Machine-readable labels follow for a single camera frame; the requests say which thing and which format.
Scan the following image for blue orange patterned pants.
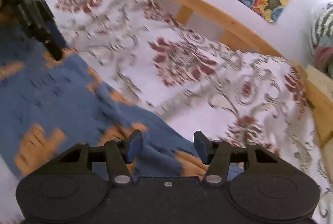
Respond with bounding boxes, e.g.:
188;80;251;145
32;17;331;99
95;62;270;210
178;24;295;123
0;4;243;180

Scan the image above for white floral bedspread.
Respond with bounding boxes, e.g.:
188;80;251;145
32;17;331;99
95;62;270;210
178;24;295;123
1;0;332;223

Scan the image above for bagged clothes bundle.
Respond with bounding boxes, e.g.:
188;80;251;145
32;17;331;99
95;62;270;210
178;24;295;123
310;1;332;79

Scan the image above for wooden bed frame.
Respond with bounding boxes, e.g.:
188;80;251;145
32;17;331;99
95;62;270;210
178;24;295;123
46;0;333;148

